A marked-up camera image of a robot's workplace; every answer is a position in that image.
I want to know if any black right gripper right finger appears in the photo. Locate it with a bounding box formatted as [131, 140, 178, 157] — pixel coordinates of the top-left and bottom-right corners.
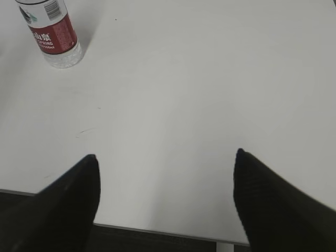
[233, 149, 335, 251]

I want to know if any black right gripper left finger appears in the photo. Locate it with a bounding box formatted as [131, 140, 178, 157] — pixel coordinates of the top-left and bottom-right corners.
[1, 154, 100, 251]

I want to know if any clear red-label water bottle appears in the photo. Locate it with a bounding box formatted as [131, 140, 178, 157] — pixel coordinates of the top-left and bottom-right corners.
[16, 0, 82, 69]

